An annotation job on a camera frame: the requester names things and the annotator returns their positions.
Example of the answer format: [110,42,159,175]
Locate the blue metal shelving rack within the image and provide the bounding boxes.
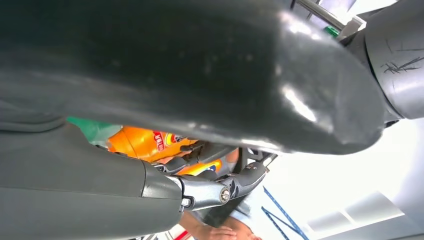
[260,186,311,240]

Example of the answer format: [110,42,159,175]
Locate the person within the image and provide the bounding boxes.
[178,195,266,240]

